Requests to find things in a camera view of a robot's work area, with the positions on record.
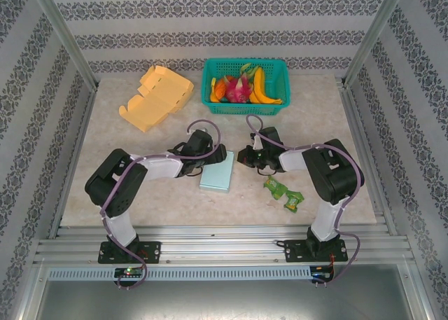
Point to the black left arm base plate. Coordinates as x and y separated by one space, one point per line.
150 251

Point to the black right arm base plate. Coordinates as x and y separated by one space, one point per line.
294 251

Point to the large yellow banana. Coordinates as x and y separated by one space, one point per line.
259 85

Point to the aluminium rail frame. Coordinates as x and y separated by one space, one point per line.
224 246

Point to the circuit board with green light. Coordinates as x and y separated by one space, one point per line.
129 272

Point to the orange paper box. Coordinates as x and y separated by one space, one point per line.
154 103

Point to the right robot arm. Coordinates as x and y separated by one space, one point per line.
332 180

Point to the light blue paper box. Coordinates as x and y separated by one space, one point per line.
217 176

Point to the teal plastic basket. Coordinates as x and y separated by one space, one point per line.
280 85

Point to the orange fruit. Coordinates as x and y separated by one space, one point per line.
221 89

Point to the pink dragon fruit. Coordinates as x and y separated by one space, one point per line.
238 90

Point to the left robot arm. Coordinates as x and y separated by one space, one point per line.
115 187

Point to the aluminium frame post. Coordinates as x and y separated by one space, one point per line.
374 33
66 36

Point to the thin yellow fruit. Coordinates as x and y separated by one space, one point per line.
212 90

